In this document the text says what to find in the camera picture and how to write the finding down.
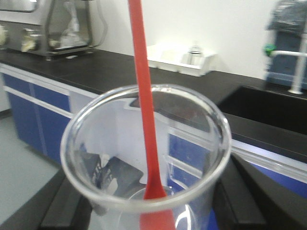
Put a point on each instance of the black lab sink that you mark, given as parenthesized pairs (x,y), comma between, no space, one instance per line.
(271,108)

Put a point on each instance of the white storage bin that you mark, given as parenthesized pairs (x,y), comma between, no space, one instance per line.
(165,56)
(196,65)

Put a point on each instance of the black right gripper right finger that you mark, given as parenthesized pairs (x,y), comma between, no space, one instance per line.
(247,199)

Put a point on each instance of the red plastic stirring spoon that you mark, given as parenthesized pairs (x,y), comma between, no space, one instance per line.
(154,188)

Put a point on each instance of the clear glass beaker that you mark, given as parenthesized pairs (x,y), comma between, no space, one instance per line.
(103,155)

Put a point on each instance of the clear plastic bag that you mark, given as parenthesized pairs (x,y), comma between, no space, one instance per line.
(289,16)

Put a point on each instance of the clear round-bottom flask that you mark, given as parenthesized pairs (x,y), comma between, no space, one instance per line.
(194,51)

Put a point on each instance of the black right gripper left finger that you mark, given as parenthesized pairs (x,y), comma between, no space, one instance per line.
(56,206)

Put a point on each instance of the white middle storage bin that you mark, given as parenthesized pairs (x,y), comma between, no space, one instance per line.
(165,56)

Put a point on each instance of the blue white base cabinet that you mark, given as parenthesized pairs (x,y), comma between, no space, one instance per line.
(43,108)

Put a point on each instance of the stainless steel lab appliance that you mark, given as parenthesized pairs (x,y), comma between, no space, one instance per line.
(51,27)

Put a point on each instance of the white lab faucet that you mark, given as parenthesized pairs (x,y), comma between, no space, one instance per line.
(287,67)

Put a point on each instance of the blue pegboard drying rack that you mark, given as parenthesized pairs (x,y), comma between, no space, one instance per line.
(277,37)

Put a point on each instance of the white right storage bin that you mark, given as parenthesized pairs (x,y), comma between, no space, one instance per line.
(196,65)

